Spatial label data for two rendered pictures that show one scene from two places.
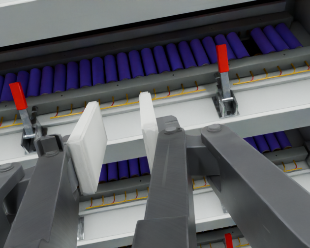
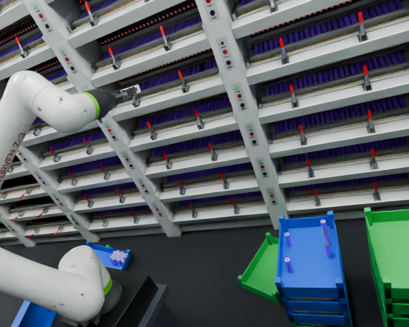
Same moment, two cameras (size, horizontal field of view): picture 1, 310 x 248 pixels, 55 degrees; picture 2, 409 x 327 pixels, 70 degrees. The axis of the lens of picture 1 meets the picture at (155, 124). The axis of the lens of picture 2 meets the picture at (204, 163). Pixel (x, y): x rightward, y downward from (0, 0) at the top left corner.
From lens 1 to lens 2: 1.05 m
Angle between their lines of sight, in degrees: 24
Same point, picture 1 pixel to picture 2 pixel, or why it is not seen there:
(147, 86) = (167, 85)
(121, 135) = (157, 100)
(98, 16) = (143, 67)
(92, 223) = (160, 135)
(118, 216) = (167, 133)
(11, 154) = (131, 108)
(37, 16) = (130, 69)
